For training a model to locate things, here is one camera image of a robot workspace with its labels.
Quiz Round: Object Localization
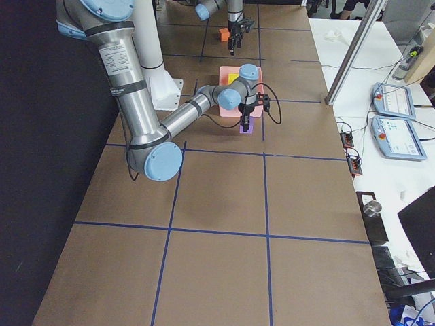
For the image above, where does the orange connector board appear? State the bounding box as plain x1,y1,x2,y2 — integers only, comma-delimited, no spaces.
346,154,362,177
340,131,354,149

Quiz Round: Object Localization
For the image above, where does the purple foam block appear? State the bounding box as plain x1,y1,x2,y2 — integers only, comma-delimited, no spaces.
239,117,255,134

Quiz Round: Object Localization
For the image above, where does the teach pendant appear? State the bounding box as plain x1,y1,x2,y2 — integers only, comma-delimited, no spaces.
371,115,427,162
372,82,416,120

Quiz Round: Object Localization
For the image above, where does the aluminium frame post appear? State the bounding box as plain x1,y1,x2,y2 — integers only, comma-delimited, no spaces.
325,0,387,105

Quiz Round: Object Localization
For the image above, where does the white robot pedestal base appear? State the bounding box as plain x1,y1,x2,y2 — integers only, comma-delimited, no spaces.
131,0,184,111

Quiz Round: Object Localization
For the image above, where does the lower orange connector board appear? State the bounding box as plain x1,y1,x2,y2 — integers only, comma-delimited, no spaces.
346,154,362,177

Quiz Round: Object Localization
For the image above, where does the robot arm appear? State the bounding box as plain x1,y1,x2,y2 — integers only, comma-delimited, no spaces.
195,0,255,56
56,1,270,181

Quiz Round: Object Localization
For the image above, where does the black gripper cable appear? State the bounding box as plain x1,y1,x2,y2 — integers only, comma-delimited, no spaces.
200,82,283,129

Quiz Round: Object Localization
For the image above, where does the silver metal cylinder weight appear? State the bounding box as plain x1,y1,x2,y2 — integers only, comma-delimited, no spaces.
362,200,382,217

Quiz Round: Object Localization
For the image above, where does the white side table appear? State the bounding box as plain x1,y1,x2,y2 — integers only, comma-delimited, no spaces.
308,17,435,306

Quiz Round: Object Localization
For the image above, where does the pink plastic bin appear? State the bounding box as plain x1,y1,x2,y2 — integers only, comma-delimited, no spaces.
219,66,263,118

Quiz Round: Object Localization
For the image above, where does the upper orange connector board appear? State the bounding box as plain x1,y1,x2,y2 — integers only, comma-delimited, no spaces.
340,131,354,149

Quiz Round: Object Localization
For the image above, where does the upper teach pendant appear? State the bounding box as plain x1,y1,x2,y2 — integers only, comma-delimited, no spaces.
372,82,416,120

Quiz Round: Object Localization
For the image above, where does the lower teach pendant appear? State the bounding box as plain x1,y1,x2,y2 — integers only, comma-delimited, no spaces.
371,115,427,162

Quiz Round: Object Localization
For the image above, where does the orange foam block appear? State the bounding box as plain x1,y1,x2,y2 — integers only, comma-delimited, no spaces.
218,28,230,42

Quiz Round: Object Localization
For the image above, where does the yellow foam block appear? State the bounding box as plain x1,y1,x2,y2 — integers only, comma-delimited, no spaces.
228,73,239,84

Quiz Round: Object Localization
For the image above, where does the grey handheld device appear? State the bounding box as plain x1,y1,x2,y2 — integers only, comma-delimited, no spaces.
392,46,424,80

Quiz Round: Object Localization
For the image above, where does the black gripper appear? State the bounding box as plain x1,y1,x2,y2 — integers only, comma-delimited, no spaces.
238,93,270,130
228,17,255,55

